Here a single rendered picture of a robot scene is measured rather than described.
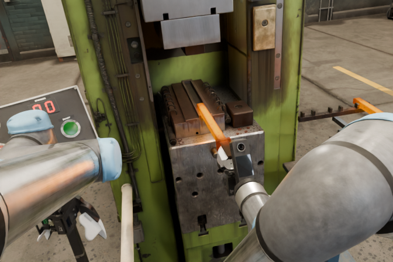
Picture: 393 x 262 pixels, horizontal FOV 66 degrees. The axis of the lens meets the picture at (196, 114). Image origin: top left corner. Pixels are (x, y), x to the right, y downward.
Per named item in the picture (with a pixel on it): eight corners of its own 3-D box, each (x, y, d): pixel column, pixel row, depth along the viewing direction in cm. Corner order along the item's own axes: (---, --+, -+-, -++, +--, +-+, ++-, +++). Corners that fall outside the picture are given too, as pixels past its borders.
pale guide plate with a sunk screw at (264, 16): (275, 48, 125) (276, 4, 117) (254, 51, 123) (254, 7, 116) (272, 47, 126) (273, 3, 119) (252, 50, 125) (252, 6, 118)
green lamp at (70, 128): (79, 135, 96) (75, 123, 95) (64, 138, 96) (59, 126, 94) (80, 130, 99) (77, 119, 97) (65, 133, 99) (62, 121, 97)
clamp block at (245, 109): (254, 124, 124) (253, 110, 121) (233, 128, 123) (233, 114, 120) (243, 113, 135) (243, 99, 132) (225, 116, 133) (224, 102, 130)
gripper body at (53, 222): (38, 237, 67) (20, 195, 62) (57, 209, 75) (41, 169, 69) (72, 237, 66) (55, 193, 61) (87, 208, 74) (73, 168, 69)
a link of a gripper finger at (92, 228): (98, 254, 71) (67, 231, 68) (106, 234, 76) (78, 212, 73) (107, 249, 70) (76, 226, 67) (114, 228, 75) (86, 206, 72)
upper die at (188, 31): (220, 42, 106) (219, 13, 102) (164, 50, 104) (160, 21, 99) (196, 23, 144) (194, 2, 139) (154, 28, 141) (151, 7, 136)
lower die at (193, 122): (225, 130, 122) (224, 111, 118) (176, 138, 119) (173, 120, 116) (202, 92, 159) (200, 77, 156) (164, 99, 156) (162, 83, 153)
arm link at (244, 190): (239, 195, 69) (273, 188, 70) (233, 183, 73) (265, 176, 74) (240, 220, 72) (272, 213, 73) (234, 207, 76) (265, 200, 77)
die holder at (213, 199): (264, 216, 139) (265, 131, 119) (182, 234, 133) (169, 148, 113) (227, 151, 188) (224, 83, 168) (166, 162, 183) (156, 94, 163)
